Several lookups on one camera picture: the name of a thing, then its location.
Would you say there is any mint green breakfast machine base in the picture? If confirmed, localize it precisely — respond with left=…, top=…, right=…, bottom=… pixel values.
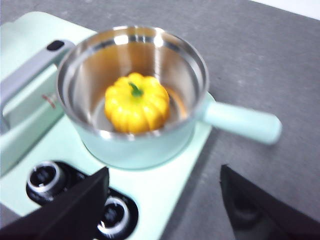
left=0, top=92, right=217, bottom=240

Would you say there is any silver control knob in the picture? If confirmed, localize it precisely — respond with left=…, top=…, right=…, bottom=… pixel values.
left=96, top=196, right=132, bottom=240
left=25, top=160, right=68, bottom=201

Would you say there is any yellow pumpkin with green stem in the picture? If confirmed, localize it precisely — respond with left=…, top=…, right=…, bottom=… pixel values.
left=103, top=72, right=171, bottom=134

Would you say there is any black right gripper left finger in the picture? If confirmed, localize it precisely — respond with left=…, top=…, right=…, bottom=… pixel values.
left=0, top=166, right=111, bottom=240

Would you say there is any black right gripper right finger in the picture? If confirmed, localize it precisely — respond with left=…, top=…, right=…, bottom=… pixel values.
left=219, top=163, right=320, bottom=240

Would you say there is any mint green pot with handle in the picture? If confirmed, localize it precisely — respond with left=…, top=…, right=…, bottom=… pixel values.
left=55, top=24, right=284, bottom=171

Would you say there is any mint green hinged griddle cover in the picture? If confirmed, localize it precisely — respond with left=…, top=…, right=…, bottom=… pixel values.
left=0, top=11, right=99, bottom=177

